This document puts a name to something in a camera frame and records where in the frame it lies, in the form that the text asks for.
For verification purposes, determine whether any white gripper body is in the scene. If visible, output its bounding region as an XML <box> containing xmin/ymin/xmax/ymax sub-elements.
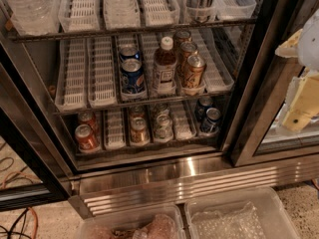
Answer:
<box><xmin>297</xmin><ymin>17</ymin><xmax>319</xmax><ymax>71</ymax></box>

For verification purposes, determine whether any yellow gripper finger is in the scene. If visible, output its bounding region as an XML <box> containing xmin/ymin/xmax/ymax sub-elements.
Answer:
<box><xmin>281</xmin><ymin>74</ymin><xmax>319</xmax><ymax>131</ymax></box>
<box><xmin>275</xmin><ymin>29</ymin><xmax>302</xmax><ymax>58</ymax></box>

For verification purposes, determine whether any right fridge glass door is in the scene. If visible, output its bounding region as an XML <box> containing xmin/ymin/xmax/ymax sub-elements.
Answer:
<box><xmin>231</xmin><ymin>0</ymin><xmax>318</xmax><ymax>166</ymax></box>

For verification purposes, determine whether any blue soda can front bottom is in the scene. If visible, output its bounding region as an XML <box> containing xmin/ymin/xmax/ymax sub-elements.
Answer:
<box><xmin>200</xmin><ymin>108</ymin><xmax>221</xmax><ymax>133</ymax></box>

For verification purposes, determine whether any blue soda can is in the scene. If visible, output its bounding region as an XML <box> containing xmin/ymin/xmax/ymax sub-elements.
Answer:
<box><xmin>194</xmin><ymin>97</ymin><xmax>213</xmax><ymax>121</ymax></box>
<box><xmin>200</xmin><ymin>108</ymin><xmax>221</xmax><ymax>133</ymax></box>

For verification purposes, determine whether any blue soda can rear bottom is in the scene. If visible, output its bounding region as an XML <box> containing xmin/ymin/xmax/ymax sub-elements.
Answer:
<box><xmin>194</xmin><ymin>97</ymin><xmax>213</xmax><ymax>121</ymax></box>

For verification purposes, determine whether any gold can front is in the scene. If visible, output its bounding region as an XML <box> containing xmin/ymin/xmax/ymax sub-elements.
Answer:
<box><xmin>182</xmin><ymin>54</ymin><xmax>206</xmax><ymax>89</ymax></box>

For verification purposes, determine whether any gold can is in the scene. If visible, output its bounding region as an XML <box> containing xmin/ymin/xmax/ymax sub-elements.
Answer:
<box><xmin>182</xmin><ymin>54</ymin><xmax>206</xmax><ymax>89</ymax></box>
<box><xmin>173</xmin><ymin>30</ymin><xmax>191</xmax><ymax>50</ymax></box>
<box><xmin>177</xmin><ymin>41</ymin><xmax>198</xmax><ymax>77</ymax></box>

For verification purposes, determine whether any gold can middle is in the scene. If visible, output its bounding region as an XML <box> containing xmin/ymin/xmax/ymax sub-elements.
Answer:
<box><xmin>177</xmin><ymin>41</ymin><xmax>198</xmax><ymax>77</ymax></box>

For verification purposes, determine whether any tall silver can top shelf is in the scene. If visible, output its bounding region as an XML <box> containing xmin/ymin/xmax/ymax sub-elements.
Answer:
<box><xmin>184</xmin><ymin>0</ymin><xmax>214</xmax><ymax>23</ymax></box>

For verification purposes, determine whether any gold can rear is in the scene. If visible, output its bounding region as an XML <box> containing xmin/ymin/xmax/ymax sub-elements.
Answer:
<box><xmin>173</xmin><ymin>30</ymin><xmax>191</xmax><ymax>50</ymax></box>

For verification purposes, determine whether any green 7up can rear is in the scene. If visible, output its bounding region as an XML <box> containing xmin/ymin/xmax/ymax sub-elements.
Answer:
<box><xmin>154</xmin><ymin>104</ymin><xmax>169</xmax><ymax>117</ymax></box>

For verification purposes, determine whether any blue pepsi can front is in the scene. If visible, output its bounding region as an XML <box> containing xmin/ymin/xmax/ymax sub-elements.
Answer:
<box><xmin>121</xmin><ymin>59</ymin><xmax>146</xmax><ymax>95</ymax></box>

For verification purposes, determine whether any blue pepsi can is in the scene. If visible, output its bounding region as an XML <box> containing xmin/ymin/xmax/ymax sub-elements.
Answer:
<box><xmin>119</xmin><ymin>46</ymin><xmax>141</xmax><ymax>62</ymax></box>
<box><xmin>121</xmin><ymin>59</ymin><xmax>146</xmax><ymax>95</ymax></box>

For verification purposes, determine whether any blue pepsi can rear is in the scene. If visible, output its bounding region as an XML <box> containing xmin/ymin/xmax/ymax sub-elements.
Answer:
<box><xmin>119</xmin><ymin>46</ymin><xmax>141</xmax><ymax>62</ymax></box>

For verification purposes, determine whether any stainless fridge bottom grille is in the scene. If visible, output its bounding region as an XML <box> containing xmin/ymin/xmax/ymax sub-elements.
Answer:
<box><xmin>69</xmin><ymin>153</ymin><xmax>319</xmax><ymax>219</ymax></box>

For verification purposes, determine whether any brown soda can rear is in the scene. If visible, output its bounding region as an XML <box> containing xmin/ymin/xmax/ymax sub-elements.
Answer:
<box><xmin>129</xmin><ymin>106</ymin><xmax>146</xmax><ymax>119</ymax></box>

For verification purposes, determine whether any brown soda can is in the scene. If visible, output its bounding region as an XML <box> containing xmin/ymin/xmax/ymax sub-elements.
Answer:
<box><xmin>129</xmin><ymin>106</ymin><xmax>146</xmax><ymax>119</ymax></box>
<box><xmin>130</xmin><ymin>118</ymin><xmax>150</xmax><ymax>144</ymax></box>

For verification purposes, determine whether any brown soda can front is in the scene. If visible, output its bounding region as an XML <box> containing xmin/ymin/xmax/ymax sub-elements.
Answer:
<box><xmin>130</xmin><ymin>118</ymin><xmax>150</xmax><ymax>144</ymax></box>

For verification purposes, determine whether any orange soda can rear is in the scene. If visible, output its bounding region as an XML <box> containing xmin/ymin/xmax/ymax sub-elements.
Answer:
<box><xmin>78</xmin><ymin>112</ymin><xmax>99</xmax><ymax>133</ymax></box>

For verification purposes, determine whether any orange soda can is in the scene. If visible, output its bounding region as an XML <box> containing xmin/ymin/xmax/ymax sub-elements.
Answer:
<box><xmin>75</xmin><ymin>124</ymin><xmax>100</xmax><ymax>151</ymax></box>
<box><xmin>78</xmin><ymin>112</ymin><xmax>99</xmax><ymax>133</ymax></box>

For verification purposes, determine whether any orange soda can front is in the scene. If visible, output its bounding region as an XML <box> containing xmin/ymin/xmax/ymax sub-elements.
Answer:
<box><xmin>75</xmin><ymin>124</ymin><xmax>100</xmax><ymax>151</ymax></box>

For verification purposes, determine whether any open fridge door left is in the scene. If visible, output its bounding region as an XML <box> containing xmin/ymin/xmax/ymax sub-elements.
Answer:
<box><xmin>0</xmin><ymin>47</ymin><xmax>70</xmax><ymax>211</ymax></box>

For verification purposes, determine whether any brown tea bottle white cap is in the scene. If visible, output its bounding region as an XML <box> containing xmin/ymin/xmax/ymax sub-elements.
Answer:
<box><xmin>153</xmin><ymin>36</ymin><xmax>177</xmax><ymax>92</ymax></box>

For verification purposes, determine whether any clear bin with bubble wrap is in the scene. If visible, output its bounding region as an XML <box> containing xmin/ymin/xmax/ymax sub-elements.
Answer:
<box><xmin>184</xmin><ymin>187</ymin><xmax>301</xmax><ymax>239</ymax></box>

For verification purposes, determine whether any clear bin with pink items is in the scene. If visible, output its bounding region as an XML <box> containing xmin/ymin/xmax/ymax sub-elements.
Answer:
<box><xmin>75</xmin><ymin>204</ymin><xmax>185</xmax><ymax>239</ymax></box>

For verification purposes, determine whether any clear water bottle left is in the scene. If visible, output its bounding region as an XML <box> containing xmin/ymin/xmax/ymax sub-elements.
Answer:
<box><xmin>6</xmin><ymin>0</ymin><xmax>61</xmax><ymax>36</ymax></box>

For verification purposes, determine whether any orange cable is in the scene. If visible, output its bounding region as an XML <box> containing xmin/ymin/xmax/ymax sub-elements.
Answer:
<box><xmin>0</xmin><ymin>156</ymin><xmax>43</xmax><ymax>239</ymax></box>

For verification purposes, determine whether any black cable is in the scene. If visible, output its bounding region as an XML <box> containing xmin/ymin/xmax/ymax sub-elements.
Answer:
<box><xmin>0</xmin><ymin>206</ymin><xmax>31</xmax><ymax>239</ymax></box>

